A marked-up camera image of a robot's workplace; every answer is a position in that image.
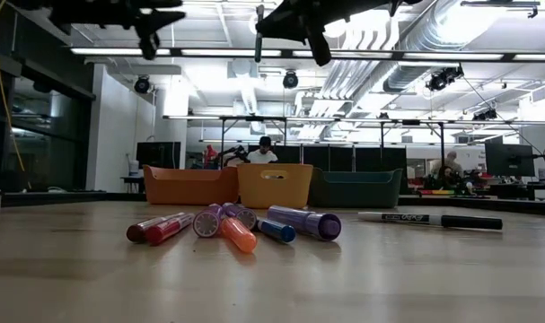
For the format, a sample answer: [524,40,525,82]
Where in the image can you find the yellow plastic bin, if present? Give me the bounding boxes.
[235,162,315,210]

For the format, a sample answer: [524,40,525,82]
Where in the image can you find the black bar with light strips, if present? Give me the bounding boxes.
[69,46,545,63]

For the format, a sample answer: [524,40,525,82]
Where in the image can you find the black monitor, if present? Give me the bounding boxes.
[136,141,182,170]
[485,143,536,178]

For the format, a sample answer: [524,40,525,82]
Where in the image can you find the black hanging speaker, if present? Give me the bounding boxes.
[282,70,300,90]
[134,74,152,95]

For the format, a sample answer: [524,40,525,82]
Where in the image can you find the blue capped white marker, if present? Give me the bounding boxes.
[256,216,297,245]

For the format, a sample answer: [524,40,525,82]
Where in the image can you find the black background rig frame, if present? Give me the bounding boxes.
[217,115,289,170]
[378,118,446,192]

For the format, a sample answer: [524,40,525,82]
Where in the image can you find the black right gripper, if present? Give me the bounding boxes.
[256,0,358,67]

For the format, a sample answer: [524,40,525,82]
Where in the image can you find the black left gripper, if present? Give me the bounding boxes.
[130,8,186,62]

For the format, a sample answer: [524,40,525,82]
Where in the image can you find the two-tone purple thick marker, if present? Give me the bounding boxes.
[267,205,343,242]

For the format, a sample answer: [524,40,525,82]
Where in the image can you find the orange highlighter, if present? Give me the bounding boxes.
[219,216,259,255]

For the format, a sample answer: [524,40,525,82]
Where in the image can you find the yellow hanging cable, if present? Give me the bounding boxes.
[0,0,33,190]

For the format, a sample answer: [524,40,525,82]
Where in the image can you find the maroon thin marker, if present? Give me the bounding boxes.
[126,212,188,244]

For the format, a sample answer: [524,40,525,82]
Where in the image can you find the orange plastic bin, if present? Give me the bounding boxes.
[142,164,241,206]

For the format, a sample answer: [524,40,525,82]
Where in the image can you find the teal plastic bin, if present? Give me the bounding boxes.
[307,167,404,209]

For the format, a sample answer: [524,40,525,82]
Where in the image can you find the red thin marker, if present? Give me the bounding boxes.
[145,213,196,247]

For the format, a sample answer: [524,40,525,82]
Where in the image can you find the black partition panels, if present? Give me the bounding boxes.
[271,144,408,173]

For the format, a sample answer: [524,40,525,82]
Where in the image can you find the black capped white marker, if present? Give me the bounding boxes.
[357,211,504,231]

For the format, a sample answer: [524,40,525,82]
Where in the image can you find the red object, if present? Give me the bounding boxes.
[203,144,219,170]

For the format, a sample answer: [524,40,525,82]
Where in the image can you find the person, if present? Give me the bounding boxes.
[245,135,280,165]
[429,150,464,180]

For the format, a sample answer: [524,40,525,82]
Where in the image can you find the black ceiling rail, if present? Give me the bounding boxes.
[460,0,541,20]

